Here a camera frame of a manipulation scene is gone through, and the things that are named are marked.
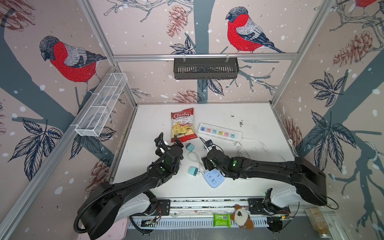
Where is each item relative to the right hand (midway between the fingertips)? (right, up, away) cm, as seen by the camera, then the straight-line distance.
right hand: (204, 158), depth 83 cm
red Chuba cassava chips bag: (-14, +17, +18) cm, 29 cm away
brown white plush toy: (+17, -24, -15) cm, 33 cm away
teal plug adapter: (-9, +4, +11) cm, 15 cm away
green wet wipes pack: (+8, -26, -14) cm, 30 cm away
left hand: (-20, +11, -2) cm, 22 cm away
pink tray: (-40, -28, -17) cm, 52 cm away
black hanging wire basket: (+2, +58, +20) cm, 61 cm away
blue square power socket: (+5, -10, -2) cm, 12 cm away
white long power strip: (+12, +13, +17) cm, 25 cm away
